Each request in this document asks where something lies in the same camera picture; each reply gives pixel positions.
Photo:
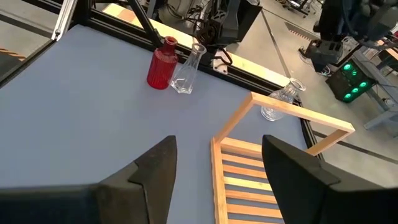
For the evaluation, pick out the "grey table mat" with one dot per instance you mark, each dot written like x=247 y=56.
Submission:
x=77 y=124

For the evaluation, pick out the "black power box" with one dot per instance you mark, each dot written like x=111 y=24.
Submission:
x=323 y=51

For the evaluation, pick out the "clear ribbed round glass vase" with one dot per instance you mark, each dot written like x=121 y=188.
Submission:
x=289 y=91

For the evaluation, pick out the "silver aluminium bracket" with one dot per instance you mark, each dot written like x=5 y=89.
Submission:
x=63 y=21

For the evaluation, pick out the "clear conical glass vase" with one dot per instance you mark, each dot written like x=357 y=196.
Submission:
x=186 y=74

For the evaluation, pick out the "black computer green fans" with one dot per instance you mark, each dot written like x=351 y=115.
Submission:
x=342 y=84

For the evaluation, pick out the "black aluminium table frame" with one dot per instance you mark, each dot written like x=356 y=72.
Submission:
x=149 y=28

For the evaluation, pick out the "white mounting plate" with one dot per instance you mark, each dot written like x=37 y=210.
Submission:
x=219 y=65

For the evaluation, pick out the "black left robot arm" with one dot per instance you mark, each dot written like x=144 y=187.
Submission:
x=236 y=21

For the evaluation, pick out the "red ribbed glass vase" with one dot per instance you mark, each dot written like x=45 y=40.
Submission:
x=161 y=68

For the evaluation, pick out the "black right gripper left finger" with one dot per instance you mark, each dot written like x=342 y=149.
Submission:
x=77 y=205

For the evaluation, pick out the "grey desk leg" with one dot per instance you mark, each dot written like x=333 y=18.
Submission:
x=382 y=118

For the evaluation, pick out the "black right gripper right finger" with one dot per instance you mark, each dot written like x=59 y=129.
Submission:
x=326 y=202

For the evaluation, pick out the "wooden slatted shelf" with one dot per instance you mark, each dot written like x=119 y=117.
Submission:
x=219 y=186

